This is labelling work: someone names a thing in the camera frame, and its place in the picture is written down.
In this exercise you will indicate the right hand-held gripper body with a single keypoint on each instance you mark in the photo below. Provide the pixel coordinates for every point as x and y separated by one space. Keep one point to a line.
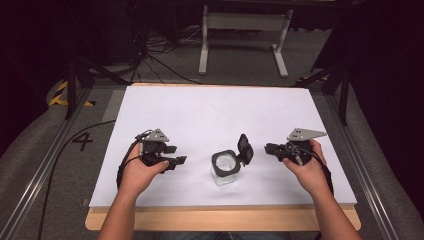
298 146

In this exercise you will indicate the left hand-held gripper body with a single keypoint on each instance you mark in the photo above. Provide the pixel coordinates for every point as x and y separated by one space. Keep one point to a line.
152 146

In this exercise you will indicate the clear jar with grey lid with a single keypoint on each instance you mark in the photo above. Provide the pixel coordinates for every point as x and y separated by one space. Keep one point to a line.
228 163

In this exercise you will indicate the person's right hand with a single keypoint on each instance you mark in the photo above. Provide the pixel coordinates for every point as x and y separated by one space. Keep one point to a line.
308 171

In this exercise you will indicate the person's left hand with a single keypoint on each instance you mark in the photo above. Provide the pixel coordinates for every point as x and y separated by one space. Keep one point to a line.
141 173

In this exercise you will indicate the white board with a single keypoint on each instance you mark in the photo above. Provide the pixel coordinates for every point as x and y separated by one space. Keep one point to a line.
220 133

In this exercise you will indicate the black tripod stand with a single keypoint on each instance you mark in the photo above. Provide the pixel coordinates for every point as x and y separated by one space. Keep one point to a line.
81 76
335 80

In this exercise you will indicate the yellow black hazard tape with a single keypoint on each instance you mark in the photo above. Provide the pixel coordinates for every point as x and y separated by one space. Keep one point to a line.
63 96

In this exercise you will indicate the white metal stand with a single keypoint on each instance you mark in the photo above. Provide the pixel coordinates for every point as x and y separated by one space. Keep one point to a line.
245 36

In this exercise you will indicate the metal floor rail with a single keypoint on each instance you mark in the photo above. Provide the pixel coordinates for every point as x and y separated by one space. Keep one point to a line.
36 173
366 173

